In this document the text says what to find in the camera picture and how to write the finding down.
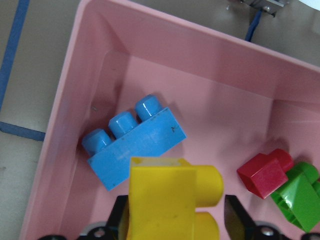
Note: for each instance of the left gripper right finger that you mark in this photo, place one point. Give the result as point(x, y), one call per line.
point(238, 223)

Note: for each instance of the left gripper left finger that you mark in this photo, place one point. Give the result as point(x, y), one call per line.
point(117, 225)

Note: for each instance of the red toy block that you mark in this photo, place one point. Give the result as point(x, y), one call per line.
point(263, 174)

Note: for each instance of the yellow toy block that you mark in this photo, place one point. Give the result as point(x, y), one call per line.
point(164, 195)

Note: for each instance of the green toy block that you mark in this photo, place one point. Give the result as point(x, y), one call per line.
point(299, 198)

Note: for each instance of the blue toy block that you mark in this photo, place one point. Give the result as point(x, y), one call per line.
point(158, 132)

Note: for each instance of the pink plastic box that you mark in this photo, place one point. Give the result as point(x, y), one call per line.
point(233, 99)

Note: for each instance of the aluminium frame post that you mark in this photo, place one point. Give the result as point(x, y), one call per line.
point(250, 7)

